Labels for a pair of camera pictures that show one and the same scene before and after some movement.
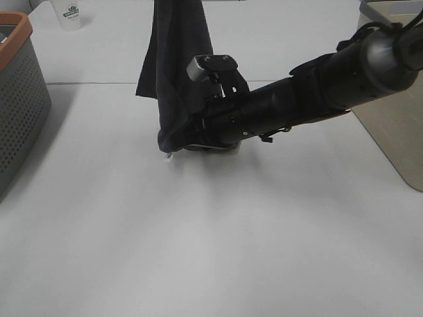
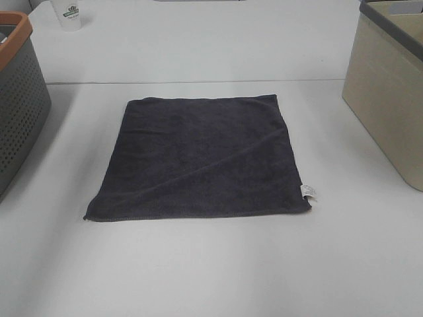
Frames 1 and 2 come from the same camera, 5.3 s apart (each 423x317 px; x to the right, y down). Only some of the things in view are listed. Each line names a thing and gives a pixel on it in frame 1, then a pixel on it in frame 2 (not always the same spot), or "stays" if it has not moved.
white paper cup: (69, 13) stays
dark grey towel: (179, 33) → (192, 156)
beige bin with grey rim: (394, 125) stays
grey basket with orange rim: (25, 98) stays
